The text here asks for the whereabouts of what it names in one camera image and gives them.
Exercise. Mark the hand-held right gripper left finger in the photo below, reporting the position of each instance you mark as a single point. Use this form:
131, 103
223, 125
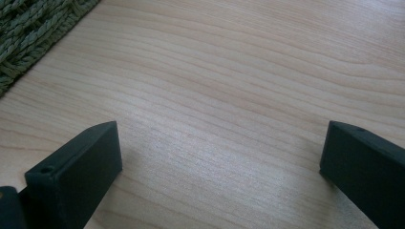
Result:
76, 173

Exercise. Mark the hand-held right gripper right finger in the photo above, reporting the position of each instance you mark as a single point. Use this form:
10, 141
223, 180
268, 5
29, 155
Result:
366, 162

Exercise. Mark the green woven mat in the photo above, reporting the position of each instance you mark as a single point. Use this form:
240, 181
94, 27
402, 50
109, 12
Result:
30, 30

